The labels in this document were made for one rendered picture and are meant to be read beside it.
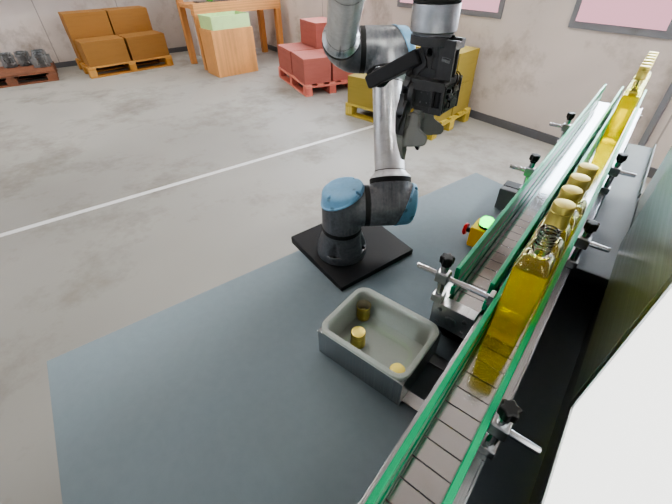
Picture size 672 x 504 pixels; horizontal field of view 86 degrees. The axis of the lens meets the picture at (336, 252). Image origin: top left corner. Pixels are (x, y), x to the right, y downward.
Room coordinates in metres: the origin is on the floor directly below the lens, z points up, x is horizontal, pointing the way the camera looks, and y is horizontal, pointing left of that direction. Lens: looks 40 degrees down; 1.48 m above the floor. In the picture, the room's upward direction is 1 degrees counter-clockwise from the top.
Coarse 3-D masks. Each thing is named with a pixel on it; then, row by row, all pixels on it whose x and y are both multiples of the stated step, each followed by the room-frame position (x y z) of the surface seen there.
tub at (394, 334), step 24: (360, 288) 0.63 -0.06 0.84; (336, 312) 0.56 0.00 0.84; (384, 312) 0.59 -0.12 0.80; (408, 312) 0.55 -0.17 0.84; (336, 336) 0.49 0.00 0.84; (384, 336) 0.54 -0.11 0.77; (408, 336) 0.54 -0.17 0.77; (432, 336) 0.49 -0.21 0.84; (384, 360) 0.47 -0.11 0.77; (408, 360) 0.47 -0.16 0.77
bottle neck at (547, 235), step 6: (540, 228) 0.47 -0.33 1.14; (546, 228) 0.47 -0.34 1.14; (552, 228) 0.47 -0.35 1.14; (540, 234) 0.46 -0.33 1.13; (546, 234) 0.45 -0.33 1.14; (552, 234) 0.45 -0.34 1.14; (558, 234) 0.45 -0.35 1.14; (534, 240) 0.47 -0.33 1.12; (540, 240) 0.46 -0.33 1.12; (546, 240) 0.45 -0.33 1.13; (552, 240) 0.45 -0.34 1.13; (534, 246) 0.46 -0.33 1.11; (540, 246) 0.45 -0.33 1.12; (546, 246) 0.45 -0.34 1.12; (552, 246) 0.45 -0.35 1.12; (534, 252) 0.46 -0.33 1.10; (540, 252) 0.45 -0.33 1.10; (546, 252) 0.45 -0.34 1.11
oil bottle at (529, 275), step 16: (528, 256) 0.46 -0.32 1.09; (512, 272) 0.46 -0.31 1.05; (528, 272) 0.44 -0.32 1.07; (544, 272) 0.43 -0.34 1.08; (512, 288) 0.45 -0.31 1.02; (528, 288) 0.44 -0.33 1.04; (512, 304) 0.44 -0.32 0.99; (528, 304) 0.43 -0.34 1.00; (496, 320) 0.45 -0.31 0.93; (512, 320) 0.44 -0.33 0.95; (496, 336) 0.45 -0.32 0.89; (512, 336) 0.43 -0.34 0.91
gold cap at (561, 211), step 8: (560, 200) 0.52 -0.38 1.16; (568, 200) 0.51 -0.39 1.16; (552, 208) 0.51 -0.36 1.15; (560, 208) 0.49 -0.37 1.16; (568, 208) 0.49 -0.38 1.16; (552, 216) 0.50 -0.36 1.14; (560, 216) 0.49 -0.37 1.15; (568, 216) 0.49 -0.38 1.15; (552, 224) 0.50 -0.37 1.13; (560, 224) 0.49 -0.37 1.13
